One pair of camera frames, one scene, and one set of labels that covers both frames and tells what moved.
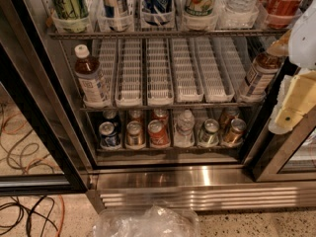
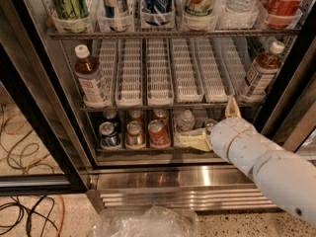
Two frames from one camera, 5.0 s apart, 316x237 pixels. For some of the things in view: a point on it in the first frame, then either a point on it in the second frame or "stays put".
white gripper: (304, 39) to (223, 136)
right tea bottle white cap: (262, 73) stays put
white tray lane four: (188, 87) stays put
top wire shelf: (80, 35) stays put
